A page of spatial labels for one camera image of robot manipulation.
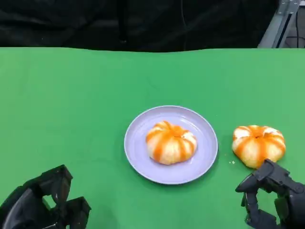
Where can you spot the orange and white bread roll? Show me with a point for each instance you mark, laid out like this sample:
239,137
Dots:
258,145
171,145

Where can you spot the black fabric drape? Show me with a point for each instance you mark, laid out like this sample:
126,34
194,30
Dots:
71,23

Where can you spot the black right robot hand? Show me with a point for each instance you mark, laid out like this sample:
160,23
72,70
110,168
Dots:
281,183

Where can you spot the lilac plate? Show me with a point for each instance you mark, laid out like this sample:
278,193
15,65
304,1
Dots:
135,148

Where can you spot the grey metal frame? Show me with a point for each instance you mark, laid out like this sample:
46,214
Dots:
277,26

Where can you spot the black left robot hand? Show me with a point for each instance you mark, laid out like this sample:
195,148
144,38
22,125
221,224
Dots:
26,207

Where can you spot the green table cloth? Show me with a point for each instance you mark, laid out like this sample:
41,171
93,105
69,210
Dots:
71,95

